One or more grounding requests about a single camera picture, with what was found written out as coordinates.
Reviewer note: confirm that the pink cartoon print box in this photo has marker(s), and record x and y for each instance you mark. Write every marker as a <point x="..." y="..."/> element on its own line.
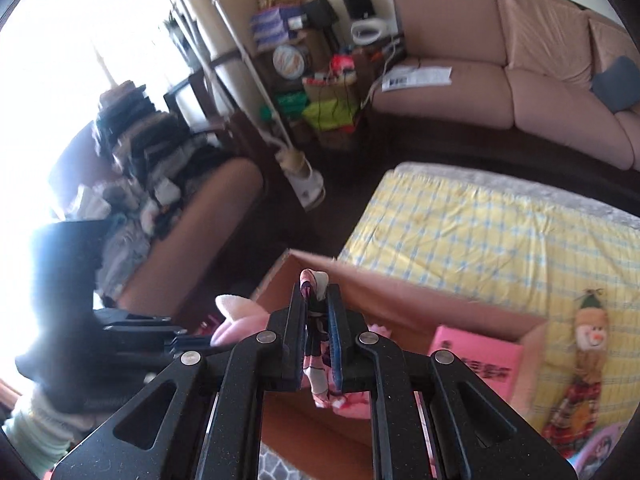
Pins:
<point x="475" y="352"/>

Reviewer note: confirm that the brown armchair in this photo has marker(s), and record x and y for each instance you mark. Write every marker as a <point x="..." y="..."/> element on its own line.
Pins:
<point x="220" y="200"/>

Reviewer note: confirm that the yellow plaid cloth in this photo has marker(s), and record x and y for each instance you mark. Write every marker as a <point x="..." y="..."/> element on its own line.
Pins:
<point x="475" y="240"/>

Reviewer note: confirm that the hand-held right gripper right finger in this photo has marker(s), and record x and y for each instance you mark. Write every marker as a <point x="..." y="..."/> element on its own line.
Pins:
<point x="334" y="330"/>

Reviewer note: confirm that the pink plush toy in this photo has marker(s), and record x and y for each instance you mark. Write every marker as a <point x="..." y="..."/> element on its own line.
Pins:
<point x="235" y="320"/>

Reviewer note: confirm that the pink patterned scarf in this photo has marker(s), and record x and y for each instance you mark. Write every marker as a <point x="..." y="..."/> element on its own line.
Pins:
<point x="312" y="280"/>

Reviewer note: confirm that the green box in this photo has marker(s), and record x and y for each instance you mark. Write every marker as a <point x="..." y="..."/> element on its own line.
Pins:
<point x="290" y="105"/>

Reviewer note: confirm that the pile of clothes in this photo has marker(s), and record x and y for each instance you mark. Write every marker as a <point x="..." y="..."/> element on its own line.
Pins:
<point x="150" y="170"/>

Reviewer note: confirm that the tan sofa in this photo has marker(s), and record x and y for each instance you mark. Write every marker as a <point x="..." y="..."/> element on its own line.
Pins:
<point x="450" y="105"/>

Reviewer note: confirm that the green bag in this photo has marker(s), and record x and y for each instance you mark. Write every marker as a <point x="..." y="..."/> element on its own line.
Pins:
<point x="330" y="112"/>

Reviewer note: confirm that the round printed tin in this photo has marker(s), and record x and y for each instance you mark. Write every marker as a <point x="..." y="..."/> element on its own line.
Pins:
<point x="289" y="61"/>

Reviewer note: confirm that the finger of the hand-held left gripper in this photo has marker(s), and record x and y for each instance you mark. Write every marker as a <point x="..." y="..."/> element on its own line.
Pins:
<point x="140" y="322"/>
<point x="190" y="347"/>

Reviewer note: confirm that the black box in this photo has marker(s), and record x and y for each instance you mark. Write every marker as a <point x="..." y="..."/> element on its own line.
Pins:
<point x="357" y="4"/>

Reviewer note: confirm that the stack of purple boxes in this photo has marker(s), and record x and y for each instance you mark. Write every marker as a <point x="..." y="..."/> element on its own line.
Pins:
<point x="275" y="25"/>

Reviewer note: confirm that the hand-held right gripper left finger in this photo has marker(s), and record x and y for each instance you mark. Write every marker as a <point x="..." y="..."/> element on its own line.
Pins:
<point x="299" y="325"/>

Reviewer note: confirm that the wooden shelf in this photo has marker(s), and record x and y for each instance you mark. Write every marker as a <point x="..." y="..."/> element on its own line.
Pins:
<point x="315" y="60"/>

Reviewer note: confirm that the person's left forearm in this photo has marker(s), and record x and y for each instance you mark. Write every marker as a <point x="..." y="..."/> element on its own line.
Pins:
<point x="40" y="440"/>

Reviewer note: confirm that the white pole stand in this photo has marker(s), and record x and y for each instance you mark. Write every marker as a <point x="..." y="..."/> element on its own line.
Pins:
<point x="305" y="180"/>

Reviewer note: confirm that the white papers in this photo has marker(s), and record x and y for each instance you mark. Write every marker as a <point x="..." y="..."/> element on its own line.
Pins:
<point x="415" y="77"/>

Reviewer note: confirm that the blue round tin pink lid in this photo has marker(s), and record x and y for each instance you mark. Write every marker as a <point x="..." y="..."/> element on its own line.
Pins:
<point x="600" y="447"/>

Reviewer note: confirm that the brown cardboard box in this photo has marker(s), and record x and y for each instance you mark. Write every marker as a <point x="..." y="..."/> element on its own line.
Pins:
<point x="400" y="295"/>

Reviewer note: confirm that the blue-grey pillow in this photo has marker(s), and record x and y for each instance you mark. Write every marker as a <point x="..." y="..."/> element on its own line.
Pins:
<point x="617" y="85"/>

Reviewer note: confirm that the red object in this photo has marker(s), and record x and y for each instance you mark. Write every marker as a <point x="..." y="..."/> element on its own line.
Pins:
<point x="342" y="63"/>

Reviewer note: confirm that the white round device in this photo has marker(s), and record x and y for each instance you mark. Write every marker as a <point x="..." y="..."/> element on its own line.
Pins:
<point x="367" y="31"/>

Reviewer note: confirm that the tan sofa back cushion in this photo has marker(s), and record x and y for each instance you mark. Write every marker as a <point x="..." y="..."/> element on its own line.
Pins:
<point x="445" y="20"/>
<point x="612" y="40"/>
<point x="545" y="30"/>

